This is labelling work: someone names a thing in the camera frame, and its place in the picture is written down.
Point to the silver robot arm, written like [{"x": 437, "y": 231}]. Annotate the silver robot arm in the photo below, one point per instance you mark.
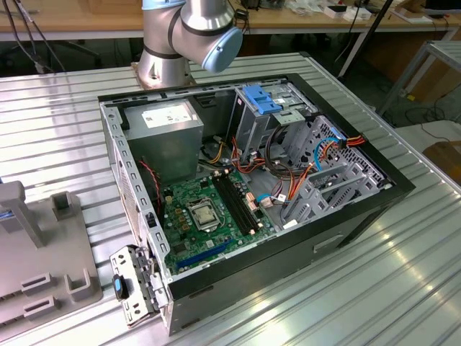
[{"x": 201, "y": 21}]

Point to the grey perforated disk bay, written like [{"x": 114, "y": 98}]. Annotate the grey perforated disk bay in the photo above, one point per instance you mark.
[{"x": 360, "y": 169}]

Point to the black RAM slot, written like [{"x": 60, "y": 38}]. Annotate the black RAM slot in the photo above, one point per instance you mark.
[
  {"x": 243, "y": 202},
  {"x": 239, "y": 203},
  {"x": 231, "y": 205},
  {"x": 235, "y": 204}
]

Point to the white board connector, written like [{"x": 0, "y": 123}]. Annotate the white board connector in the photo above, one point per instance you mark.
[{"x": 266, "y": 202}]

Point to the CPU socket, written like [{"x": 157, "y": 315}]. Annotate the CPU socket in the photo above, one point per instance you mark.
[{"x": 205, "y": 216}]

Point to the grey optical drive cage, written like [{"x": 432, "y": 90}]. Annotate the grey optical drive cage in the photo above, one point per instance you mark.
[{"x": 252, "y": 126}]

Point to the green motherboard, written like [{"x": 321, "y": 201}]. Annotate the green motherboard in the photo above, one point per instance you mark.
[{"x": 216, "y": 242}]

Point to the silver power supply box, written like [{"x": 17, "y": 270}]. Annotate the silver power supply box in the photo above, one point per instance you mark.
[{"x": 162, "y": 151}]

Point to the blue plastic drive latch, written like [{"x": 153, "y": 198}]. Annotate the blue plastic drive latch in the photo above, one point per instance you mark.
[{"x": 259, "y": 99}]

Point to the blue expansion slot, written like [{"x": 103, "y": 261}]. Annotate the blue expansion slot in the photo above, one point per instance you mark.
[{"x": 201, "y": 256}]

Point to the open black PC case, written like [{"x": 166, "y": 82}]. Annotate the open black PC case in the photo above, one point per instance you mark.
[{"x": 273, "y": 259}]

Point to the metal expansion card retainer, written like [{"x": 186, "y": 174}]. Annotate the metal expansion card retainer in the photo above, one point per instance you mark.
[{"x": 138, "y": 288}]

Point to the black blue retainer latch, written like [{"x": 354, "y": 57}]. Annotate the black blue retainer latch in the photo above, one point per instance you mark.
[{"x": 119, "y": 286}]

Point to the grey parts rack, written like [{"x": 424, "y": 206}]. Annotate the grey parts rack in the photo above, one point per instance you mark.
[{"x": 54, "y": 252}]

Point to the wooden desk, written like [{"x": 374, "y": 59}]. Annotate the wooden desk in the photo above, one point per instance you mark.
[{"x": 90, "y": 18}]

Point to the brown cardboard box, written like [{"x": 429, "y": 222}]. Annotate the brown cardboard box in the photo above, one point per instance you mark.
[{"x": 446, "y": 155}]

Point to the aluminium frame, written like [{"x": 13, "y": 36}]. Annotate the aluminium frame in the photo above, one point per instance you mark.
[{"x": 403, "y": 77}]

